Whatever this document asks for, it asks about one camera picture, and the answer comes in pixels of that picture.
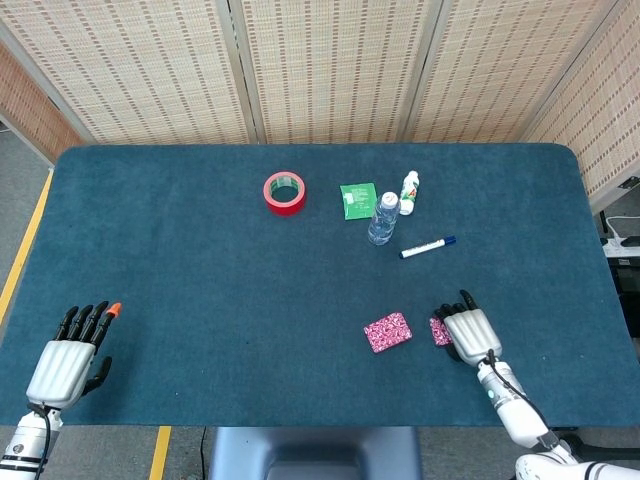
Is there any white marker with blue cap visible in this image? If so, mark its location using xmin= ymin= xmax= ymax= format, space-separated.
xmin=398 ymin=235 xmax=457 ymax=260

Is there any green flat packet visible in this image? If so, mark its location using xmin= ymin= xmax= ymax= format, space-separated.
xmin=339 ymin=181 xmax=379 ymax=221

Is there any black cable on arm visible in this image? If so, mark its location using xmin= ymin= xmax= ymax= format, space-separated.
xmin=484 ymin=348 xmax=556 ymax=441
xmin=28 ymin=404 xmax=54 ymax=480

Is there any small white drink bottle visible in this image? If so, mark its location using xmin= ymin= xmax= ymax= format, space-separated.
xmin=398 ymin=170 xmax=420 ymax=217

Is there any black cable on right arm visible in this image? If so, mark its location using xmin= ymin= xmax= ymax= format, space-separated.
xmin=484 ymin=348 xmax=556 ymax=441

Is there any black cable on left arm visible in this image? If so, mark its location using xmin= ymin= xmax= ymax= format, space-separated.
xmin=28 ymin=404 xmax=54 ymax=480

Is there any red tape roll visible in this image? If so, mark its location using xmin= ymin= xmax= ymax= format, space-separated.
xmin=263 ymin=170 xmax=307 ymax=218

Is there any bamboo folding screen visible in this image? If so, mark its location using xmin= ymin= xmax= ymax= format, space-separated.
xmin=0 ymin=0 xmax=640 ymax=211

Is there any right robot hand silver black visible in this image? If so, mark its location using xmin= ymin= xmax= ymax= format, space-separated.
xmin=432 ymin=289 xmax=503 ymax=365

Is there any pink white patterned rectangular pad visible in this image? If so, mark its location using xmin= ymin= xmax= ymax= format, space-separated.
xmin=363 ymin=311 xmax=414 ymax=355
xmin=428 ymin=315 xmax=454 ymax=347

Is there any white power strip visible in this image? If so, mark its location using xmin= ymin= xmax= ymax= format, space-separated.
xmin=602 ymin=234 xmax=640 ymax=259

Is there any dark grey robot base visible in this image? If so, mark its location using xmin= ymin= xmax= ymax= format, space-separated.
xmin=208 ymin=426 xmax=424 ymax=480

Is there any clear plastic water bottle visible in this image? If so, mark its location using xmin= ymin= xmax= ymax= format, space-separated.
xmin=367 ymin=191 xmax=401 ymax=247

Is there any blue felt table cover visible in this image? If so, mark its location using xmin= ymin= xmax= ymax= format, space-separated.
xmin=0 ymin=143 xmax=632 ymax=430

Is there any left robot hand, orange fingertip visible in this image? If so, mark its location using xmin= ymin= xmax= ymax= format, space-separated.
xmin=25 ymin=300 xmax=124 ymax=412

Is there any black equipment case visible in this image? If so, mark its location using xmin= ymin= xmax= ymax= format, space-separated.
xmin=612 ymin=255 xmax=640 ymax=297

